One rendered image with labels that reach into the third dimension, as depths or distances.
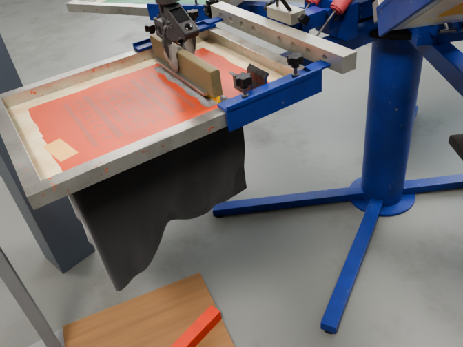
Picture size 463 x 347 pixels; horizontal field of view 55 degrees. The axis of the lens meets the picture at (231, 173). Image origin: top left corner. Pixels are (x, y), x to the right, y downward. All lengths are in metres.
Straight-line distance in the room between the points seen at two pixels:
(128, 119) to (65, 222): 0.98
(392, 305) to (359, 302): 0.12
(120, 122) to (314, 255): 1.16
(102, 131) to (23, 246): 1.39
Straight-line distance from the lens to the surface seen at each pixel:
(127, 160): 1.03
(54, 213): 2.08
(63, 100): 1.45
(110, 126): 1.23
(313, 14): 1.54
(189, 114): 1.19
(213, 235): 2.19
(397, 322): 1.88
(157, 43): 1.45
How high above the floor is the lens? 1.53
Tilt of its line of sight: 37 degrees down
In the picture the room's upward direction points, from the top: 8 degrees counter-clockwise
